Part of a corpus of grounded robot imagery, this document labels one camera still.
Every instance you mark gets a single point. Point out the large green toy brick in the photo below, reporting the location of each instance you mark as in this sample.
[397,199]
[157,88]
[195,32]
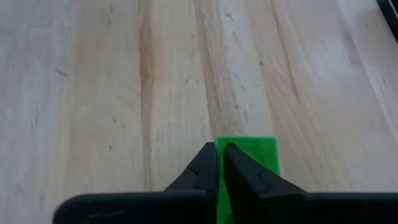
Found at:
[264,152]

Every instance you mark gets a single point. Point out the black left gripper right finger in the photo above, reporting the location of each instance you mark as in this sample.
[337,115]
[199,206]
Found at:
[280,208]

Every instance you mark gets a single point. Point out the black metal table frame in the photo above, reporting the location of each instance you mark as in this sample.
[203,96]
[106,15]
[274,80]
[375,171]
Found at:
[392,14]

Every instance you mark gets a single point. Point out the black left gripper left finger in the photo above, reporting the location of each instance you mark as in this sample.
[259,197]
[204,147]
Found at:
[155,208]

